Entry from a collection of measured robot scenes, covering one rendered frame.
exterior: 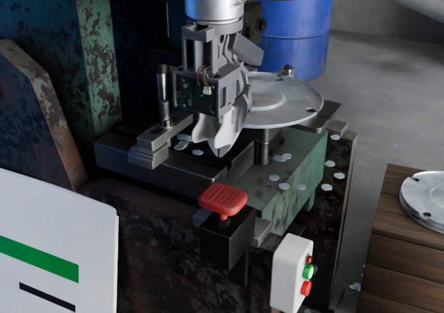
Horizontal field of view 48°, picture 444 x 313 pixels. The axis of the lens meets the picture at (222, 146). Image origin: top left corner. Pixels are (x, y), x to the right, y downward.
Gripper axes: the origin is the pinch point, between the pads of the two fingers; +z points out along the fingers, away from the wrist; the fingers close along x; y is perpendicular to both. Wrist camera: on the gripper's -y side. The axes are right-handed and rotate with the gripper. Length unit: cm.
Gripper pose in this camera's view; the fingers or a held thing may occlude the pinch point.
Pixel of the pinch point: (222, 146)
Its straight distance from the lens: 75.1
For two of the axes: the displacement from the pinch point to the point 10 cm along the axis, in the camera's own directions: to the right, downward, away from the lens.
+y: -4.9, 4.2, -7.6
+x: 8.7, 2.4, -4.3
